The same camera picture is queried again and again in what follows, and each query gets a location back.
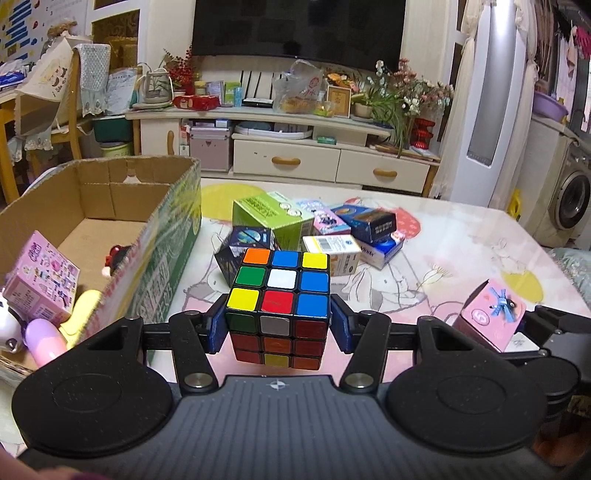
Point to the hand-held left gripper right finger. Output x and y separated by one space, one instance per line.
339 325

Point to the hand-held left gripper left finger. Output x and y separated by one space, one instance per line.
218 328

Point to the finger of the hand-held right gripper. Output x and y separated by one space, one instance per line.
526 355
558 323

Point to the pink box with blue bow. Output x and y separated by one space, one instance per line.
485 314

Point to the yellow white medicine box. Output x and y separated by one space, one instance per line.
332 254

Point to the colourful puzzle cube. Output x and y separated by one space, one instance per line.
277 286

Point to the white blue tissue pack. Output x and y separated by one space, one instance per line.
383 251

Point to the dark starry box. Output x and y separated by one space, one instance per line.
244 242

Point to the green printed cardboard box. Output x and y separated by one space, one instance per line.
175 240

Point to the dark blue box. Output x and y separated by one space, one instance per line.
369 224

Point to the doll figure with red hair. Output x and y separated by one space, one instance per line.
115 258

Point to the purple pink capsule toy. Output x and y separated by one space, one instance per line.
44 339

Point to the pink toy box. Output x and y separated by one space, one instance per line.
46 281

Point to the panda toy with suction cup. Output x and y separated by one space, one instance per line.
9 327

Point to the person's left forearm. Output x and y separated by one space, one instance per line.
41 466

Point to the rabbit print tablecloth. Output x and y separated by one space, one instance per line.
415 277

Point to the pink cartoon box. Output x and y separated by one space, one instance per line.
323 219

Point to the washing machine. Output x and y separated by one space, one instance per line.
572 198

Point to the yellow plastic toy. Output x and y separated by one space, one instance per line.
515 203

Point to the cream television cabinet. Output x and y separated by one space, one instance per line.
286 161

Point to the pink storage case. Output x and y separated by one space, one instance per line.
210 150

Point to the cream trash bin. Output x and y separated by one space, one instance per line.
117 149

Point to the white round plastic lid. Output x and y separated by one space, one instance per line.
272 130

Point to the purple basin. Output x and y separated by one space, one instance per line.
549 108

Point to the green plastic tub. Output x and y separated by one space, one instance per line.
113 129

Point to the framed certificate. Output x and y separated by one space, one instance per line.
339 99

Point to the red packet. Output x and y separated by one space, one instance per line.
196 102

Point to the small green white box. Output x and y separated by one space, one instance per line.
233 95

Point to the clear plastic bag with snacks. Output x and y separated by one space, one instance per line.
300 92

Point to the white standing air conditioner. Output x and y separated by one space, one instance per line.
485 92

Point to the pink white artificial flowers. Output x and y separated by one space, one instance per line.
415 92

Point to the glass kettle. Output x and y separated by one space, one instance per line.
154 90

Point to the paper documents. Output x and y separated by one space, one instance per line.
122 90

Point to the red berry branches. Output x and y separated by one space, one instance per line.
182 69

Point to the grey lace cloth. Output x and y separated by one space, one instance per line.
92 78

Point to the black television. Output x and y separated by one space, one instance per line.
295 32

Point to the wooden chair with cloth cover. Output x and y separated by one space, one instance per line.
46 83

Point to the wall poster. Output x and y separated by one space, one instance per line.
23 27

